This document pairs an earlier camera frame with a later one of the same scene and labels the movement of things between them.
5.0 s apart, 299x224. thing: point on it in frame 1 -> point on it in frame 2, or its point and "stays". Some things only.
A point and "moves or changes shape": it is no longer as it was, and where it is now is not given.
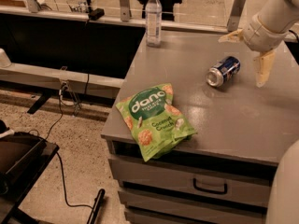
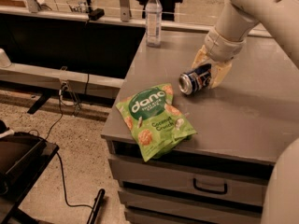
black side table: [23, 156] stays
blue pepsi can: [220, 74] moves or changes shape
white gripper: [261, 36] -> [222, 48]
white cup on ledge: [5, 61] stays
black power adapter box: [95, 14] stays
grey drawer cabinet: [223, 175] stays
